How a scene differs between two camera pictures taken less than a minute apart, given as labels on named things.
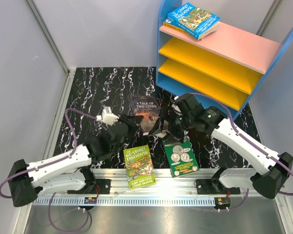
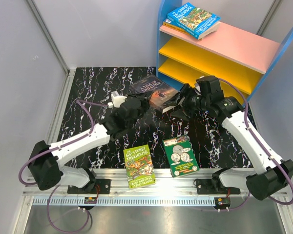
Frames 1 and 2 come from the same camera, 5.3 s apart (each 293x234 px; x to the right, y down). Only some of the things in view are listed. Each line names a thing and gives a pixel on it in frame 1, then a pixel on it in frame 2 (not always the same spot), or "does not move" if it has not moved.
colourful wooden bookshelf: x=227 y=67 does not move
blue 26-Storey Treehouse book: x=193 y=21 does not move
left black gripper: x=133 y=121 → x=144 y=97
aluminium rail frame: x=166 y=185 does not move
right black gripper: x=168 y=116 → x=187 y=91
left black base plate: x=102 y=186 does not move
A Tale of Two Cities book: x=149 y=107 → x=158 y=90
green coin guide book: x=180 y=157 does not move
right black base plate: x=205 y=186 does not move
